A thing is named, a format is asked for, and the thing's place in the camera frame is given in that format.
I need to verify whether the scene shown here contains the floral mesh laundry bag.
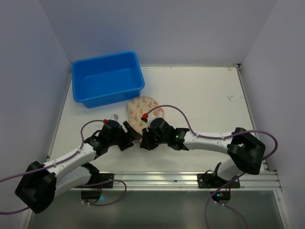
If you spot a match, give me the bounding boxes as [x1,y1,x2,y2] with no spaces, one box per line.
[127,96,158,134]

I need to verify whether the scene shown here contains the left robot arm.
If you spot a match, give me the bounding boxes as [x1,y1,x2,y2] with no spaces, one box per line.
[15,120,142,214]

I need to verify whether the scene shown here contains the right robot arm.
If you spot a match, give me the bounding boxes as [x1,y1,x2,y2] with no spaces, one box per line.
[140,118,265,181]

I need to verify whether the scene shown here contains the blue plastic bin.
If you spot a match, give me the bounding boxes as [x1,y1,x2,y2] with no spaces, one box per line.
[71,51,145,108]

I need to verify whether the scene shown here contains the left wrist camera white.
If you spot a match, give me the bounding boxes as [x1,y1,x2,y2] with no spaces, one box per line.
[110,114,119,122]

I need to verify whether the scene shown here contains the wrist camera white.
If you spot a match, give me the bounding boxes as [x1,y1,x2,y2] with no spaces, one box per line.
[141,113,157,128]
[110,114,119,122]

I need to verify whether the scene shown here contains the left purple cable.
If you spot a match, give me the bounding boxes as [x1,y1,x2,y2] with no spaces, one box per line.
[0,118,128,215]

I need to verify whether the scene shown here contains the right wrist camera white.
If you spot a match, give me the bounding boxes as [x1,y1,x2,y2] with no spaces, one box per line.
[141,113,157,128]

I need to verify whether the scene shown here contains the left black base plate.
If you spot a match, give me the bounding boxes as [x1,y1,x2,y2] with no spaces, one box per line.
[80,173,114,188]

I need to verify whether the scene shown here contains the aluminium mounting rail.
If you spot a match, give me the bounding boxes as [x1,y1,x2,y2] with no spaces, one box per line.
[71,170,282,191]

